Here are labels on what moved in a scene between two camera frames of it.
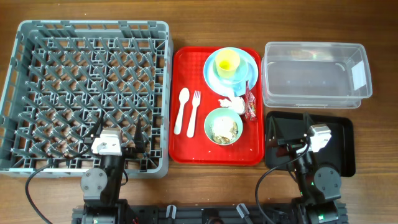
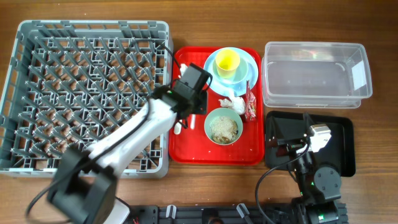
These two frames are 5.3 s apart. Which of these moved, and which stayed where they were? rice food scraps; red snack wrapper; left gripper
Moved: left gripper
Stayed: rice food scraps; red snack wrapper
